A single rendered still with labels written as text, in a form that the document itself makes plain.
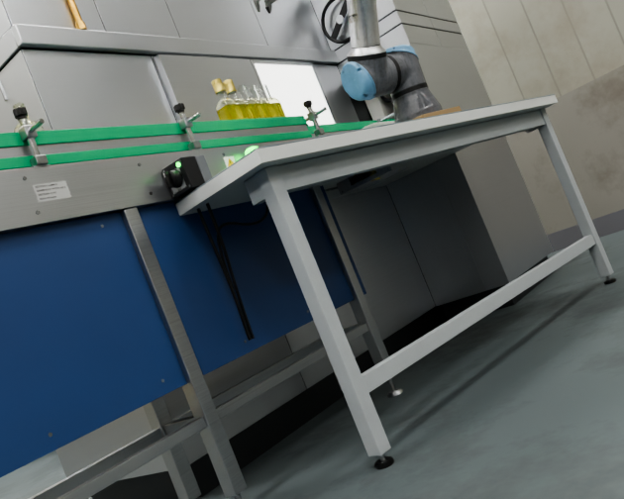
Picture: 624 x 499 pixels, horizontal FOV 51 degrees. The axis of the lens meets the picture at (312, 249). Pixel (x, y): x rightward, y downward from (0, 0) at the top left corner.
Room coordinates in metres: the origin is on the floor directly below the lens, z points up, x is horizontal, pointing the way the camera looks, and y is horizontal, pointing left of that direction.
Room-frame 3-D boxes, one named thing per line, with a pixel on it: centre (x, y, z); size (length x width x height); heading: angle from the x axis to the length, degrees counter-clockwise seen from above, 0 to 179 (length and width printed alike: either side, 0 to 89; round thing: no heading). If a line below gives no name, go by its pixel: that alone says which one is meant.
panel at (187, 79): (2.48, -0.03, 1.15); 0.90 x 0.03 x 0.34; 143
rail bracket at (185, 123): (1.71, 0.17, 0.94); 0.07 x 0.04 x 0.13; 53
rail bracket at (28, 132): (1.34, 0.44, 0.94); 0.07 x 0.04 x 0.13; 53
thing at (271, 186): (2.00, -0.47, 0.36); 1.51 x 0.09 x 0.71; 135
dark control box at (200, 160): (1.61, 0.22, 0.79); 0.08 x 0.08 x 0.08; 53
